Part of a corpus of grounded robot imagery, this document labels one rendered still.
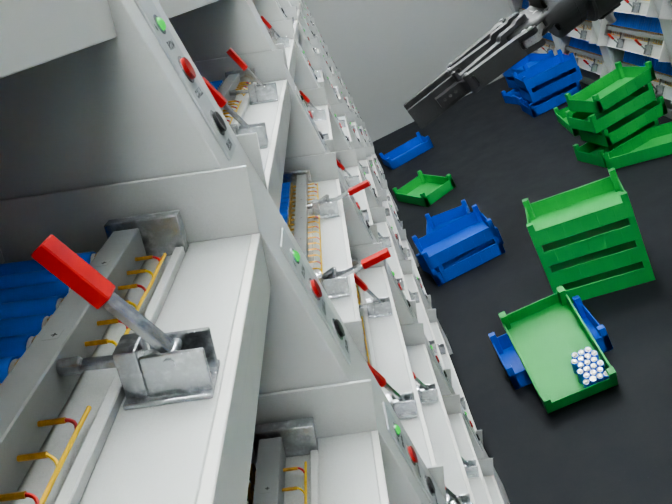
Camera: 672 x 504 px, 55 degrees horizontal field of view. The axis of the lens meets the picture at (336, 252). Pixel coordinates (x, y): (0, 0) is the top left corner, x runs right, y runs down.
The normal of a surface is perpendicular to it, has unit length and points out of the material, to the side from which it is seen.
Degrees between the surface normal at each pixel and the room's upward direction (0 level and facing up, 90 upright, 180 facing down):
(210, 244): 19
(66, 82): 90
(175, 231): 90
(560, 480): 0
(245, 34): 90
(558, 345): 26
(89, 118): 90
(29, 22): 109
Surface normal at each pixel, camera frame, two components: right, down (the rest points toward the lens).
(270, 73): 0.04, 0.40
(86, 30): 0.99, -0.14
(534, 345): -0.38, -0.55
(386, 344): -0.14, -0.90
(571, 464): -0.45, -0.81
